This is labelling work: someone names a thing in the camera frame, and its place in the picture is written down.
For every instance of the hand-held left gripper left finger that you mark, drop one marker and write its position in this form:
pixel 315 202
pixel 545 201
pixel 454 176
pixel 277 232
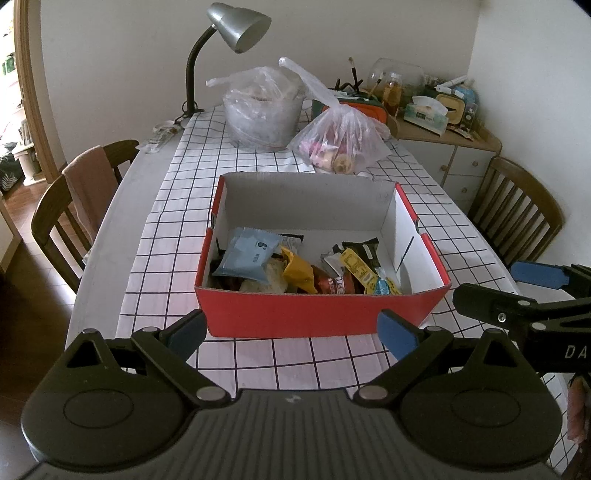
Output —
pixel 187 332

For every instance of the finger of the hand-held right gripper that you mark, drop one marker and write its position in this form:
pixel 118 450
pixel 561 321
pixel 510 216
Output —
pixel 538 273
pixel 489 307

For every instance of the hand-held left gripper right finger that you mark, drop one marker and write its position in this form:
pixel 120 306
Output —
pixel 397 334

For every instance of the small pale blue packet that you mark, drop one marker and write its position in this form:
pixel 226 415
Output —
pixel 385 286

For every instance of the shiny red-brown snack packet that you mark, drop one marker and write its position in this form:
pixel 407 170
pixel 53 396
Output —
pixel 334 284

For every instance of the dark brown snack packet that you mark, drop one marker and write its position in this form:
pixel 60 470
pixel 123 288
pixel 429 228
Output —
pixel 367 247

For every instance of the white popcorn bag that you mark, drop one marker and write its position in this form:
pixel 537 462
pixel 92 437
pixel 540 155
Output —
pixel 265 282

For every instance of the white printed snack wrapper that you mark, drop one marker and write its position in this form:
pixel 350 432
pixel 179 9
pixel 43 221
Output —
pixel 331 263

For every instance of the red cardboard box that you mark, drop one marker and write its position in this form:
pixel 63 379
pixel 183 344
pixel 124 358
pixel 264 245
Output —
pixel 300 314

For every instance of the grey-blue snack packet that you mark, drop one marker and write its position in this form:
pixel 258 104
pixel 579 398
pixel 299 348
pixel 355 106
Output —
pixel 249 254

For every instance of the gold yellow snack packet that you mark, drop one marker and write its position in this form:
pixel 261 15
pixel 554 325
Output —
pixel 298 272

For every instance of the white dark-edged snack packet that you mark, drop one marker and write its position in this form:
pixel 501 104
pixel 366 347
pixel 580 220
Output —
pixel 292 241

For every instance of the plastic bag of pink snacks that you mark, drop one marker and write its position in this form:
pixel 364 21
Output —
pixel 337 134

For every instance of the person's right hand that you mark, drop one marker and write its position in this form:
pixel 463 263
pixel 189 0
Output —
pixel 577 406

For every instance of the wooden slat-back chair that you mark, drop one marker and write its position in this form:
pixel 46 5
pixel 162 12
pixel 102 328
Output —
pixel 517 198

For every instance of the white cabinet with wooden top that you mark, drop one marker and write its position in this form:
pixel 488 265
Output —
pixel 461 161

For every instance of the white checkered tablecloth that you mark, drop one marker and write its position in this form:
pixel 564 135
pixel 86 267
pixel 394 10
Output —
pixel 184 184

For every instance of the pink towel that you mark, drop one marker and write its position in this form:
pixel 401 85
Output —
pixel 87 184

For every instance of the wooden chair with towel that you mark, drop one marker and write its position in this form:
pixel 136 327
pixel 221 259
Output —
pixel 51 217

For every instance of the pale blue package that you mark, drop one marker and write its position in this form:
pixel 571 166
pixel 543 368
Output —
pixel 468 104

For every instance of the yellow tissue holder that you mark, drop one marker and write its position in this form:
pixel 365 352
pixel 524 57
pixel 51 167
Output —
pixel 450 108

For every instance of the green tissue box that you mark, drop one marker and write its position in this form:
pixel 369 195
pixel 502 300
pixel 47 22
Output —
pixel 425 115

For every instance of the orange and green case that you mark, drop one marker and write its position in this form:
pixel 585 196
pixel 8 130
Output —
pixel 369 110

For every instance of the clear plastic bag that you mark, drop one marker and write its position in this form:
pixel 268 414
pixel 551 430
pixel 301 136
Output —
pixel 261 115

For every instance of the amber liquid bottle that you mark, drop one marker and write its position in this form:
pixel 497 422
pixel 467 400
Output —
pixel 392 94

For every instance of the clear glass jar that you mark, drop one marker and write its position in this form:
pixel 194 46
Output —
pixel 401 69

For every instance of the black forked stand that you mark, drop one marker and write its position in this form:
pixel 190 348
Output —
pixel 351 83

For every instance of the grey gooseneck desk lamp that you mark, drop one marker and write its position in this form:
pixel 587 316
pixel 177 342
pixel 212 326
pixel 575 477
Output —
pixel 238 27

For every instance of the white pedestal stand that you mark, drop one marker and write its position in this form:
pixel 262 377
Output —
pixel 25 166

